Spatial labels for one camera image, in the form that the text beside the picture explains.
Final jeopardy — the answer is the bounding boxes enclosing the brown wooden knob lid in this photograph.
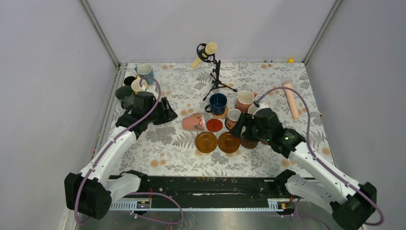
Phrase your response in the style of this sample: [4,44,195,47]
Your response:
[217,132,240,154]

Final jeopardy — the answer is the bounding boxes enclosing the dark brown coaster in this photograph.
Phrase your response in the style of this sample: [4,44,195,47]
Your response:
[240,137,259,149]

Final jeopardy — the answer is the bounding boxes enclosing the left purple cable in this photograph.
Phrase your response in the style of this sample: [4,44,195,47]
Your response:
[74,76,162,226]

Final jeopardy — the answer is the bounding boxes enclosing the black mug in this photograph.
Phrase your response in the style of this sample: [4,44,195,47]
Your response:
[123,76,136,86]

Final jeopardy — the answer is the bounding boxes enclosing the dark blue mug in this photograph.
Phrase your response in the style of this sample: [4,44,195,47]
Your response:
[204,93,227,115]

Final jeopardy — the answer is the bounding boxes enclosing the red round coaster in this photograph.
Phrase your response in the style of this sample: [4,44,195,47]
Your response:
[206,118,223,132]

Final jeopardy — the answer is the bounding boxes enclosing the yellow mug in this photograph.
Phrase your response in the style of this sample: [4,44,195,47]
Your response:
[130,78,148,94]

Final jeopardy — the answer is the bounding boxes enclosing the woven rattan coaster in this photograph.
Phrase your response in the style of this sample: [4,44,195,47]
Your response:
[211,106,229,119]

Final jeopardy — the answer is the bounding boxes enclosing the salmon mug with handle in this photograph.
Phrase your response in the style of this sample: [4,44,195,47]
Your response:
[181,113,205,131]

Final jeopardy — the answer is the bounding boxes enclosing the cream microphone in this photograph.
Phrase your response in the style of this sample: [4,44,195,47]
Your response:
[191,42,217,69]

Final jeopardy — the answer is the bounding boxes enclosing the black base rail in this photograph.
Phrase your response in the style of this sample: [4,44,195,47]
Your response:
[119,170,307,210]

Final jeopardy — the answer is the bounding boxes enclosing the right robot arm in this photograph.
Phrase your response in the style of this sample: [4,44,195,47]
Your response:
[230,108,377,230]

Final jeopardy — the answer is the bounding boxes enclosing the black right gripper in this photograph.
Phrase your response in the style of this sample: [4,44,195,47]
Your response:
[228,112,271,142]

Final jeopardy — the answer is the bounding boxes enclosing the orange black face coaster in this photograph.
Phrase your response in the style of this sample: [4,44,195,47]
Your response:
[224,119,231,130]

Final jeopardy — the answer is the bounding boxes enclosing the pink cylindrical roller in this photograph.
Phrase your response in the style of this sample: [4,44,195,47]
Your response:
[282,80,299,120]

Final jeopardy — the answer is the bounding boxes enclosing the small pink mug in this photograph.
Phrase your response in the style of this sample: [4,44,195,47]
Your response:
[227,108,241,129]

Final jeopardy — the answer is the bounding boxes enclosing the black microphone tripod stand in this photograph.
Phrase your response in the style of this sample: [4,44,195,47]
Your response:
[203,59,237,101]

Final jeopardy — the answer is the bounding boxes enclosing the floral table mat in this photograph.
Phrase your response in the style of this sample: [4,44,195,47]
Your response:
[113,62,334,177]

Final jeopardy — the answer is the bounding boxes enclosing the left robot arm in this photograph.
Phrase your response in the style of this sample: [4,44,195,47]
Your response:
[64,92,178,219]

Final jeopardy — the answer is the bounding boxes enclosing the blue patterned mug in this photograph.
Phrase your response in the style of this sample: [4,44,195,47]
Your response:
[135,63,155,85]

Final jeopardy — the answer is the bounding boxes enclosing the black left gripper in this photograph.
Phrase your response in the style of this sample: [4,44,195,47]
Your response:
[146,97,177,125]

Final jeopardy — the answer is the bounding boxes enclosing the brown wooden coaster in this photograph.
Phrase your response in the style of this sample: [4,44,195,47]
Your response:
[195,131,217,153]

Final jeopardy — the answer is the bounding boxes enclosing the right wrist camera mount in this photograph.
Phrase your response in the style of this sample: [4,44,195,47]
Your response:
[253,102,269,114]

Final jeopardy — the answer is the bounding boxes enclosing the light green mug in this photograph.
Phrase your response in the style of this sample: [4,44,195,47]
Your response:
[248,104,259,115]

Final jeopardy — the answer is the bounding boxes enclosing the dark green mug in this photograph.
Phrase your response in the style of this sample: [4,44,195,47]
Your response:
[115,86,135,109]

